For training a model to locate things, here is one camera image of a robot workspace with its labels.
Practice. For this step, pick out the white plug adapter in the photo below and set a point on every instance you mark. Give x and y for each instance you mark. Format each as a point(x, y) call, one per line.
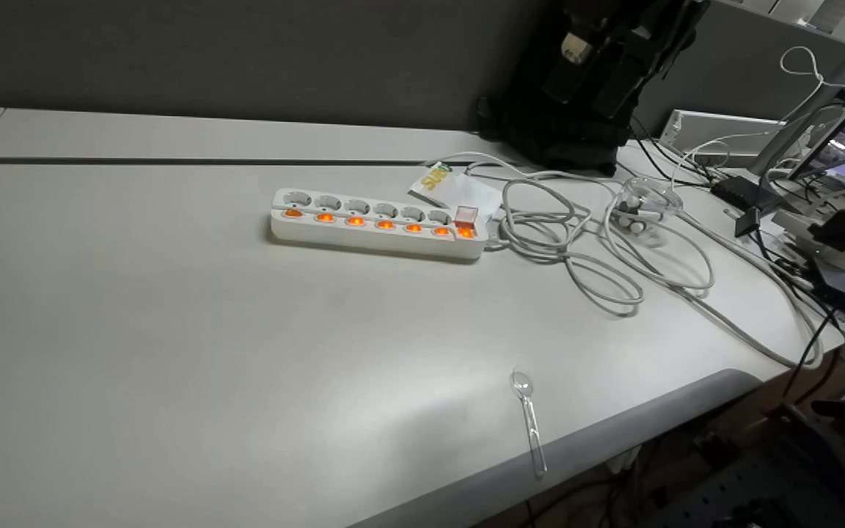
point(632, 211)

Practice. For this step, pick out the white power strip orange switches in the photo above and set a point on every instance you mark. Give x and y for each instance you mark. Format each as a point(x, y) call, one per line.
point(374, 236)

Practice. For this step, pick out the white napkin packet green print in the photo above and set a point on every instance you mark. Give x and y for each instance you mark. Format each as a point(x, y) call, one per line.
point(461, 188)

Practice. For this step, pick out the clear plastic spoon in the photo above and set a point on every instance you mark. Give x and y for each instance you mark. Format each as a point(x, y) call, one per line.
point(529, 415)

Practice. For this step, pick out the grey partition panel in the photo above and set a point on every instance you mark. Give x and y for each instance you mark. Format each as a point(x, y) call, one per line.
point(246, 47)

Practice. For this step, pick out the white rectangular box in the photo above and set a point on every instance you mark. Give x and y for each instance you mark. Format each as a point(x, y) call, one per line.
point(719, 133)

